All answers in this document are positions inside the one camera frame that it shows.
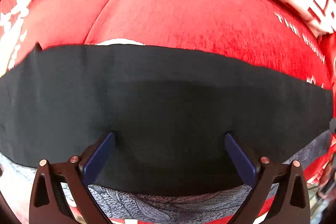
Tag black pants with patterned waistband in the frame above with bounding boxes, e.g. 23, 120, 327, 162
1, 45, 333, 223

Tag red blanket with white print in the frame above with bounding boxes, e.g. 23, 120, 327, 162
1, 0, 335, 223

